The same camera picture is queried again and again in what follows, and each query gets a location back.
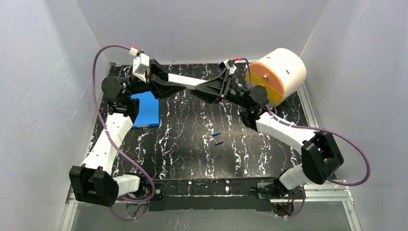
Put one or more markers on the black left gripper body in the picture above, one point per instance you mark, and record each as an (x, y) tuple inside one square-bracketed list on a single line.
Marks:
[(154, 81)]

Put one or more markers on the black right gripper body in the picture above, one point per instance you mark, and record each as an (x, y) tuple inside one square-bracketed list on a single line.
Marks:
[(227, 84)]

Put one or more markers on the white remote control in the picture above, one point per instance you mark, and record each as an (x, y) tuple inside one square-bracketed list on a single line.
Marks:
[(188, 82)]

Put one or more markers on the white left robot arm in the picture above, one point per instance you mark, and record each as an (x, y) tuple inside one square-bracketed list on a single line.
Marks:
[(92, 181)]

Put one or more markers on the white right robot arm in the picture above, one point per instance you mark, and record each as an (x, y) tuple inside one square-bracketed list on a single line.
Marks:
[(319, 151)]

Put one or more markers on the blue flat box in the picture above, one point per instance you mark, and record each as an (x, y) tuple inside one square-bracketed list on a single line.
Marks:
[(149, 112)]

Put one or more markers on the white round drawer cabinet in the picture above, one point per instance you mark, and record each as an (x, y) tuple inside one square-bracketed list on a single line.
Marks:
[(281, 72)]

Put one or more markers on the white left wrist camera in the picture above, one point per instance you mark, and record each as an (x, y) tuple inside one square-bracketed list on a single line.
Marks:
[(141, 63)]

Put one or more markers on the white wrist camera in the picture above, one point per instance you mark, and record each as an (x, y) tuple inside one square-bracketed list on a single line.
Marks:
[(141, 63), (228, 65)]

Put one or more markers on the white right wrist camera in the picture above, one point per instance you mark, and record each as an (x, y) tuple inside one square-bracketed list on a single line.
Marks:
[(228, 65)]

